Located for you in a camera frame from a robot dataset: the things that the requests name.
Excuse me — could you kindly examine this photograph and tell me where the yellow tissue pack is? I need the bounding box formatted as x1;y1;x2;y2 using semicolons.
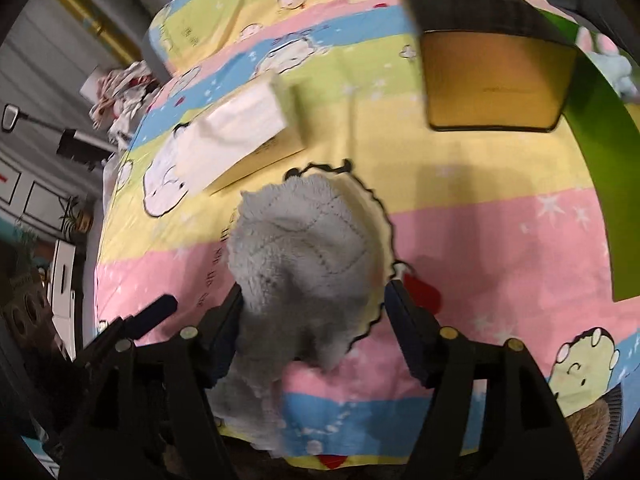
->
172;72;307;198

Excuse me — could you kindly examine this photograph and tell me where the greyish purple fluffy cloth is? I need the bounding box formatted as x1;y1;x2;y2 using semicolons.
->
205;172;393;453

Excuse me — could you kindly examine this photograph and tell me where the grey curtain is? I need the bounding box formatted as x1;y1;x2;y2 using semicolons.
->
0;0;126;161

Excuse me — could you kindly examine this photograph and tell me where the black box with green flap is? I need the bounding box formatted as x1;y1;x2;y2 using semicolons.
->
395;0;640;303

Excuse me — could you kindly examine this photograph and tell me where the pile of clothes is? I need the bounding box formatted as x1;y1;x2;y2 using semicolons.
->
89;60;163;133

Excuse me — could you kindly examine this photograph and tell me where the black and white stand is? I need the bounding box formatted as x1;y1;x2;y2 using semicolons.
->
0;102;118;173

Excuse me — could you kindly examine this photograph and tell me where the yellow curtain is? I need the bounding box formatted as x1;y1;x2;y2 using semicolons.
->
47;0;146;63

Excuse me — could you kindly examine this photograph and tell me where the cartoon printed bedsheet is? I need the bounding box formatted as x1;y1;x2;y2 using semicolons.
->
95;0;640;471

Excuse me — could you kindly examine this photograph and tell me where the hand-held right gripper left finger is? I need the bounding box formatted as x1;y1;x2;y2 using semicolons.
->
59;284;246;480

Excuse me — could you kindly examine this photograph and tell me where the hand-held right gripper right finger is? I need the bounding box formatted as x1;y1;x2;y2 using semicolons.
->
385;280;583;480

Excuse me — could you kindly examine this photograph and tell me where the potted plant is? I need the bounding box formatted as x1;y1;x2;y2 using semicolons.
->
55;195;96;237

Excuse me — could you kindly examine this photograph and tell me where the white bin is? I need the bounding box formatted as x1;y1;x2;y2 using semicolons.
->
80;64;108;101

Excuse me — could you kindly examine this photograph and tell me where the white cabinet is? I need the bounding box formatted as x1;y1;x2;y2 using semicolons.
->
46;239;91;332

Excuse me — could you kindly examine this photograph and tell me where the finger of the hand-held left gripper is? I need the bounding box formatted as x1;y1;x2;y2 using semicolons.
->
80;294;179;371

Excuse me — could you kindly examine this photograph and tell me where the grey upholstered chair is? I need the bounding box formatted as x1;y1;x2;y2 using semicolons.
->
530;0;640;61

